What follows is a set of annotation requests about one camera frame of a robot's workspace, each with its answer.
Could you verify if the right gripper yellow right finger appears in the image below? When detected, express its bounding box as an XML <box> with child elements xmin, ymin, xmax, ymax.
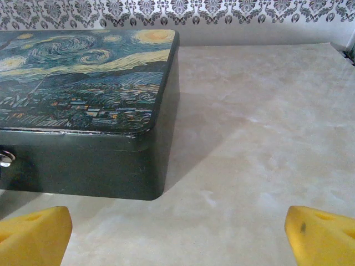
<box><xmin>285</xmin><ymin>205</ymin><xmax>355</xmax><ymax>266</ymax></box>

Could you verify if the starry night print box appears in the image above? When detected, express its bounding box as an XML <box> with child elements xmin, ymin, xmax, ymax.
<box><xmin>0</xmin><ymin>28</ymin><xmax>180</xmax><ymax>201</ymax></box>

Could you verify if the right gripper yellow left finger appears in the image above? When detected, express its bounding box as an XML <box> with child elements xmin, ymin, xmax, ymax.
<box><xmin>0</xmin><ymin>206</ymin><xmax>73</xmax><ymax>266</ymax></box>

